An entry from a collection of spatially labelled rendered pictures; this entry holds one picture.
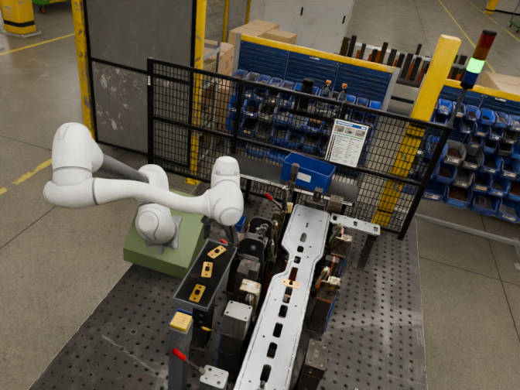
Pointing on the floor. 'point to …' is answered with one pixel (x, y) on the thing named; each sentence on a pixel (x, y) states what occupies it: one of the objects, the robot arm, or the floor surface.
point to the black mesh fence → (268, 135)
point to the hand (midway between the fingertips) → (217, 244)
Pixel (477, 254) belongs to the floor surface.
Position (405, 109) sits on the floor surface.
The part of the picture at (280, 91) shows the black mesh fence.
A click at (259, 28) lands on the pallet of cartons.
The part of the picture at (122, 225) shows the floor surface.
